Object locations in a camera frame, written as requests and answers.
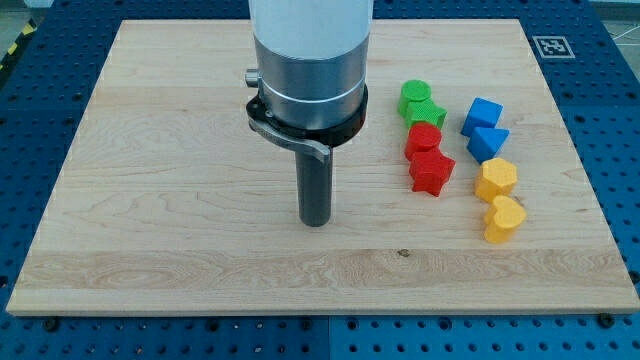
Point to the white fiducial marker tag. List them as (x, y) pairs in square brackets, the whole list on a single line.
[(553, 47)]

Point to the green cylinder block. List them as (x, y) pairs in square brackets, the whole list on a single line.
[(414, 90)]

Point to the blue triangle block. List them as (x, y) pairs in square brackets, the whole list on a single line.
[(485, 143)]

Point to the yellow hexagon block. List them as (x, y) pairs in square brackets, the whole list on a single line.
[(496, 176)]

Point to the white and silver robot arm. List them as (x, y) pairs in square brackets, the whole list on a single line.
[(311, 58)]

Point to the red star block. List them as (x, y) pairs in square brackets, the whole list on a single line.
[(430, 171)]

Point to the black clamp with metal lever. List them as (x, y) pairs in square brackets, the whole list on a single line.
[(314, 143)]

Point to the red cylinder block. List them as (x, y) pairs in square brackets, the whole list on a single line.
[(422, 137)]

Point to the yellow heart block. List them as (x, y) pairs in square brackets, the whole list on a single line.
[(503, 219)]

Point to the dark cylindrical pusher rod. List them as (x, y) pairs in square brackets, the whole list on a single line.
[(314, 186)]

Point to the blue cube block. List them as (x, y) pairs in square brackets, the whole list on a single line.
[(482, 113)]

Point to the green star block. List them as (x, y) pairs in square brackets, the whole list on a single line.
[(425, 111)]

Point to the wooden board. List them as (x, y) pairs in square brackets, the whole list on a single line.
[(167, 204)]

